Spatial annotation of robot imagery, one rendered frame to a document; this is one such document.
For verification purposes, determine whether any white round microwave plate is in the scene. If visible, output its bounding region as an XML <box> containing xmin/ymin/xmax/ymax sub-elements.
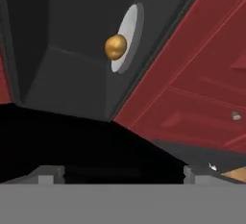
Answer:
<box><xmin>110</xmin><ymin>2</ymin><xmax>145</xmax><ymax>75</ymax></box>

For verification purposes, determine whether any red cupboard run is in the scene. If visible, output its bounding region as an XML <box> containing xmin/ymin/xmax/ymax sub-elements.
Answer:
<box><xmin>113</xmin><ymin>0</ymin><xmax>246</xmax><ymax>155</ymax></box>

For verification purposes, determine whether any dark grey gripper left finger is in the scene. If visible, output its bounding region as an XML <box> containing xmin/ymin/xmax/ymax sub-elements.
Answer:
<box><xmin>5</xmin><ymin>164</ymin><xmax>66</xmax><ymax>186</ymax></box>

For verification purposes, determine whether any black microwave door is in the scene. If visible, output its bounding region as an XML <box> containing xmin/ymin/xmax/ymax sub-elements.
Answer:
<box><xmin>0</xmin><ymin>102</ymin><xmax>190</xmax><ymax>186</ymax></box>

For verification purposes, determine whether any red cupboard panel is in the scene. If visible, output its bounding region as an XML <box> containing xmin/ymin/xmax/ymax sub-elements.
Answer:
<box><xmin>0</xmin><ymin>32</ymin><xmax>13</xmax><ymax>105</ymax></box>

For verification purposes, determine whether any small silver cupboard knob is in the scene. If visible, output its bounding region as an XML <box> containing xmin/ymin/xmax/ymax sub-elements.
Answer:
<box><xmin>231</xmin><ymin>111</ymin><xmax>242</xmax><ymax>122</ymax></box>

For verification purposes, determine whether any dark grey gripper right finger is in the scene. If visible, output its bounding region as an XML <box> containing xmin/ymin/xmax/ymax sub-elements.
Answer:
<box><xmin>183</xmin><ymin>164</ymin><xmax>240</xmax><ymax>186</ymax></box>

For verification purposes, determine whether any golden brown potato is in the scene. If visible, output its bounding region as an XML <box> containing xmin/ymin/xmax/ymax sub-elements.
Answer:
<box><xmin>104</xmin><ymin>34</ymin><xmax>129</xmax><ymax>62</ymax></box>

